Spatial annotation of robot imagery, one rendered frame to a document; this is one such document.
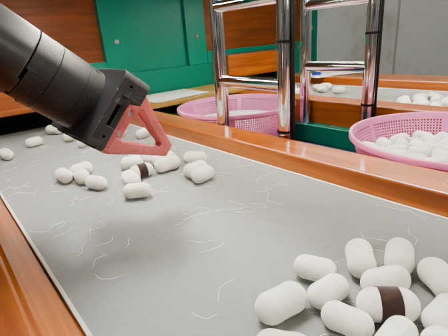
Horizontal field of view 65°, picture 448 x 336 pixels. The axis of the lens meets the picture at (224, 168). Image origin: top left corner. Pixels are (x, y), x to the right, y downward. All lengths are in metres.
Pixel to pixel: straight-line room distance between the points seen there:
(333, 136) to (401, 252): 0.52
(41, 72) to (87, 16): 0.69
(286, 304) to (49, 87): 0.23
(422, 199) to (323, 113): 0.47
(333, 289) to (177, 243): 0.15
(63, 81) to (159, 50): 0.76
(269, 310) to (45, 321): 0.14
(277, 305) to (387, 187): 0.21
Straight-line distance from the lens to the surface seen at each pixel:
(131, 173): 0.45
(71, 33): 0.96
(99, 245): 0.35
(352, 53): 2.63
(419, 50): 2.40
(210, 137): 0.58
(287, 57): 0.52
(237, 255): 0.30
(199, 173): 0.44
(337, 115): 0.80
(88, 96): 0.31
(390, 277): 0.26
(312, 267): 0.27
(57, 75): 0.30
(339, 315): 0.23
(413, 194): 0.39
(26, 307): 0.27
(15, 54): 0.29
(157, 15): 1.06
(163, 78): 1.04
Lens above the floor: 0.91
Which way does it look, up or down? 20 degrees down
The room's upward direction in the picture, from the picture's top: 4 degrees counter-clockwise
